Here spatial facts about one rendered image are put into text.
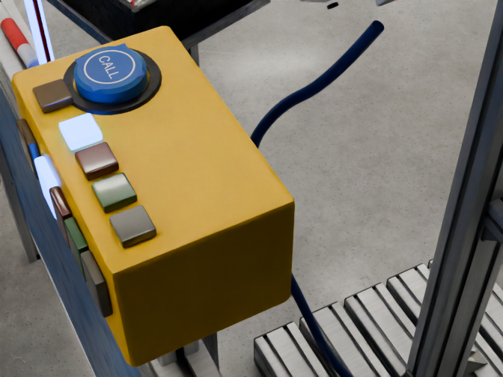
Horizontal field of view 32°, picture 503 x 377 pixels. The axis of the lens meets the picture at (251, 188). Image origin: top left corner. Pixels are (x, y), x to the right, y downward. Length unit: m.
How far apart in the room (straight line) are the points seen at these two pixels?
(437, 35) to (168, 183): 1.87
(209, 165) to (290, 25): 1.83
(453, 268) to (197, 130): 0.77
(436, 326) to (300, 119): 0.83
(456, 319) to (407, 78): 0.94
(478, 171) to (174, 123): 0.63
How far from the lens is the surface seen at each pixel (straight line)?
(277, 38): 2.23
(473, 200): 1.09
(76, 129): 0.47
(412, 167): 1.93
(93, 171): 0.45
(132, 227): 0.42
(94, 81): 0.49
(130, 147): 0.46
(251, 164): 0.45
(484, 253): 1.21
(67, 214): 0.46
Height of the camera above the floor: 1.40
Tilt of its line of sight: 49 degrees down
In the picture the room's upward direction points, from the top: straight up
